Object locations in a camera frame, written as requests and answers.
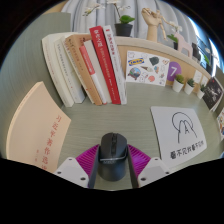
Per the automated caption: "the wooden hand model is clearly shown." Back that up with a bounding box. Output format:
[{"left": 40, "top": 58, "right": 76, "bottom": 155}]
[{"left": 140, "top": 7, "right": 163, "bottom": 43}]

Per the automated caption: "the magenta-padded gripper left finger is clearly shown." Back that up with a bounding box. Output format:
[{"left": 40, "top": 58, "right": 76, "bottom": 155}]
[{"left": 53, "top": 143, "right": 101, "bottom": 189}]

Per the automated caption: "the round purple sticker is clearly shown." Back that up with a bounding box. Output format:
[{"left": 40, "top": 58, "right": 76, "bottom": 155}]
[{"left": 166, "top": 61, "right": 183, "bottom": 83}]

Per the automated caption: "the white orchid in dark pot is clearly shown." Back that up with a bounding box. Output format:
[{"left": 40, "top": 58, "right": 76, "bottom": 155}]
[{"left": 201, "top": 53, "right": 213, "bottom": 73}]

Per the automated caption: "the white wall socket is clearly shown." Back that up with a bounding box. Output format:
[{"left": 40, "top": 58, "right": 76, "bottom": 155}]
[
  {"left": 201, "top": 75, "right": 210, "bottom": 88},
  {"left": 192, "top": 69, "right": 204, "bottom": 84}
]

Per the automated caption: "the colourful picture booklet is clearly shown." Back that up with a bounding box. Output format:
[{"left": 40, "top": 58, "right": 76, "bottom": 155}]
[{"left": 216, "top": 108, "right": 224, "bottom": 141}]

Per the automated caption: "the white orchid in black pot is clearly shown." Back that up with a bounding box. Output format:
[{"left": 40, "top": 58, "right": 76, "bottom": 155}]
[{"left": 82, "top": 0, "right": 136, "bottom": 38}]

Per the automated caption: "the dark grey computer mouse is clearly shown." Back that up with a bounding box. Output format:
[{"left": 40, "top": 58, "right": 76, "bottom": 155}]
[{"left": 97, "top": 132, "right": 129, "bottom": 182}]

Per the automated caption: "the grey curtain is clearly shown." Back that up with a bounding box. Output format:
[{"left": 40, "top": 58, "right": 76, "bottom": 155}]
[{"left": 61, "top": 0, "right": 194, "bottom": 39}]

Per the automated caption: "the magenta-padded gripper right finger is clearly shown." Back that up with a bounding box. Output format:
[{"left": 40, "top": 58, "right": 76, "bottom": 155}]
[{"left": 126, "top": 143, "right": 172, "bottom": 188}]

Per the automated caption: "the white sticker sheet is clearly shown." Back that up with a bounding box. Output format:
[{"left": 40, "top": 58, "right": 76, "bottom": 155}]
[{"left": 125, "top": 50, "right": 171, "bottom": 87}]

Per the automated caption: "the white orchid behind horses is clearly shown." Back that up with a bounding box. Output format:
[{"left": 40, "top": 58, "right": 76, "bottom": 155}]
[{"left": 166, "top": 21, "right": 183, "bottom": 44}]

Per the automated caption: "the white book with red spine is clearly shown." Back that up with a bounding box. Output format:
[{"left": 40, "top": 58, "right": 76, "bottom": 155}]
[{"left": 79, "top": 40, "right": 113, "bottom": 105}]

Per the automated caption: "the glass window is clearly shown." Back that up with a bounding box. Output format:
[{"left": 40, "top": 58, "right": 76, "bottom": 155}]
[{"left": 188, "top": 14, "right": 223, "bottom": 73}]

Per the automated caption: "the small plant in white pot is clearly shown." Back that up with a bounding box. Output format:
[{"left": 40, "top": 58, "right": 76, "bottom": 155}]
[
  {"left": 172, "top": 73, "right": 185, "bottom": 94},
  {"left": 196, "top": 83, "right": 207, "bottom": 100},
  {"left": 183, "top": 77, "right": 196, "bottom": 96}
]

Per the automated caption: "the thick white book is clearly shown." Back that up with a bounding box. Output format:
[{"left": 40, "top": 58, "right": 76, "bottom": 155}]
[{"left": 41, "top": 32, "right": 75, "bottom": 108}]

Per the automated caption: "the black cover book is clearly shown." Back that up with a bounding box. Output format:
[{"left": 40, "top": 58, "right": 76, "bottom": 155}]
[{"left": 201, "top": 77, "right": 224, "bottom": 112}]

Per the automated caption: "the beige paperback book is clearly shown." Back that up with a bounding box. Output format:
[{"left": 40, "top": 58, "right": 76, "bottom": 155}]
[{"left": 5, "top": 81, "right": 72, "bottom": 174}]

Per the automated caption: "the white printed mouse pad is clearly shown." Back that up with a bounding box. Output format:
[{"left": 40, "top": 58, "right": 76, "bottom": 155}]
[{"left": 150, "top": 105, "right": 208, "bottom": 170}]

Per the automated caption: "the tan book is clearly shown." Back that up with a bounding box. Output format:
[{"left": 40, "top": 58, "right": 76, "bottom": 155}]
[{"left": 63, "top": 33, "right": 104, "bottom": 106}]

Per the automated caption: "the pink wooden horse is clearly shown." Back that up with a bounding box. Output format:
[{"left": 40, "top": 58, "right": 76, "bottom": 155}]
[{"left": 173, "top": 32, "right": 194, "bottom": 58}]

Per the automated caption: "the thin white book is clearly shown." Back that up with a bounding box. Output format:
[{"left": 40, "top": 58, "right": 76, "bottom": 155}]
[{"left": 54, "top": 38, "right": 87, "bottom": 104}]

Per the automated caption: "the black wooden horse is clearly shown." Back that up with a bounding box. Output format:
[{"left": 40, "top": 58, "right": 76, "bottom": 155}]
[{"left": 191, "top": 41, "right": 204, "bottom": 63}]

